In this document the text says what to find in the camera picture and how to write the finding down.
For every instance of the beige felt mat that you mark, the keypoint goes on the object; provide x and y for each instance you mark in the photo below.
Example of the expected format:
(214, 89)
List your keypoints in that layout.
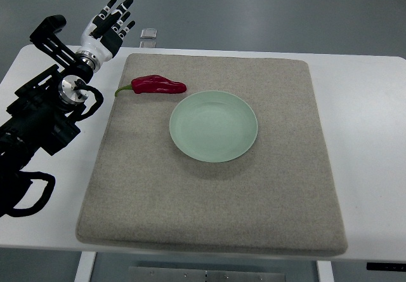
(236, 164)

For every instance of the red chili pepper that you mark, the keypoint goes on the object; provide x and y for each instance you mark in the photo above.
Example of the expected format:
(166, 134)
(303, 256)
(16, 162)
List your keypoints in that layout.
(153, 84)

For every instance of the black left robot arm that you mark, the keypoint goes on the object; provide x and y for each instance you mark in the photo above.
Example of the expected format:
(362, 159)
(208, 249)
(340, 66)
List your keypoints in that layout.
(44, 116)

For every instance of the light green plate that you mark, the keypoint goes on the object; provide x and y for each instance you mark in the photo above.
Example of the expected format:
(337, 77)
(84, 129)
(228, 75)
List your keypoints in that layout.
(213, 126)

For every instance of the white right table leg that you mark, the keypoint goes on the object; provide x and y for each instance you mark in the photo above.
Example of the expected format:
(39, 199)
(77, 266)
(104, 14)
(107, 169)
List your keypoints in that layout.
(325, 272)

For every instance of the metal base plate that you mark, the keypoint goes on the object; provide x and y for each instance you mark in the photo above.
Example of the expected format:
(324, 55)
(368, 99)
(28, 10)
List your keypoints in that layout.
(199, 275)

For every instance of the white table leg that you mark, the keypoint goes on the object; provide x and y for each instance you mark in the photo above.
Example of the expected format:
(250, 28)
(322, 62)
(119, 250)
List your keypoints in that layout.
(85, 267)
(325, 272)

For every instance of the small clear plastic box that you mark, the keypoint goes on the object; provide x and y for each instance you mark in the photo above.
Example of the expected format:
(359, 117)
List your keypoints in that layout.
(148, 33)

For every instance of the black table control panel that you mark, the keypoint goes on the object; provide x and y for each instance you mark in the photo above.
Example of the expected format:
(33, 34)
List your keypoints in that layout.
(393, 267)

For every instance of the white left table leg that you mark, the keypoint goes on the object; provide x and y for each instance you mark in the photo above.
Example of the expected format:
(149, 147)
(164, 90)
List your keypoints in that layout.
(85, 267)

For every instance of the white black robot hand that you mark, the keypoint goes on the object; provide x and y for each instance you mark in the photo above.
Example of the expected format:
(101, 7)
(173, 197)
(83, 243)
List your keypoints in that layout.
(104, 35)

